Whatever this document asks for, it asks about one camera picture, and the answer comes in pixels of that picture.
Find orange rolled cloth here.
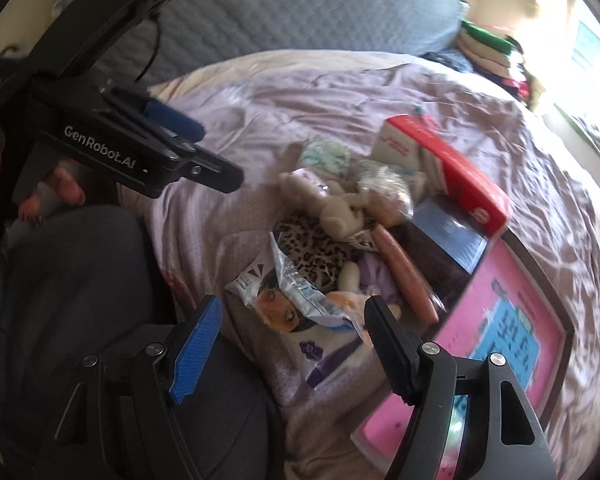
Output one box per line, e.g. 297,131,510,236
372,225,442,324

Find lilac printed blanket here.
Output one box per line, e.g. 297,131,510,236
115,52,600,480

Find black cable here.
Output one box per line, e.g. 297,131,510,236
134,12,162,82

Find person's left hand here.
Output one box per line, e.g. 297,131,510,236
17,166,87,223

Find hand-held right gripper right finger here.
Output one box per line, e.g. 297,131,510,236
364,295,558,480

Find dark grey box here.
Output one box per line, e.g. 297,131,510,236
402,194,492,311

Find stack of folded clothes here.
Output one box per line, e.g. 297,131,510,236
455,19,533,108

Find bread bun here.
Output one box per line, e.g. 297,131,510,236
357,167,416,227

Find grey shallow cardboard tray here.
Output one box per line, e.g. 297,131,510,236
350,230,577,477

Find cream teddy bear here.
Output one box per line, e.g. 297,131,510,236
279,170,377,241

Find person's legs in dark pants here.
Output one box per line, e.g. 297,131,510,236
0,205,286,480

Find pink book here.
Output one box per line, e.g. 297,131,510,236
359,237,567,461

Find white cartoon snack packet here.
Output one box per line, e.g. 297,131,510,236
225,230,368,392

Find leopard print cloth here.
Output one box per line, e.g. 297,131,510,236
272,212,377,295

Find dark blue patterned cloth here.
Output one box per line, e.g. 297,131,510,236
422,49,477,75

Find red tissue box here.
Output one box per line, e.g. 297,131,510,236
370,115,512,241

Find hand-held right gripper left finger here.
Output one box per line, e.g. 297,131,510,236
55,295,226,480

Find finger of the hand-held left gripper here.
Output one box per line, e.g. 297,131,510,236
101,87,205,143
166,141,245,193

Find cream and orange hamster plush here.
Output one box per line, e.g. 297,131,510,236
325,261,406,332

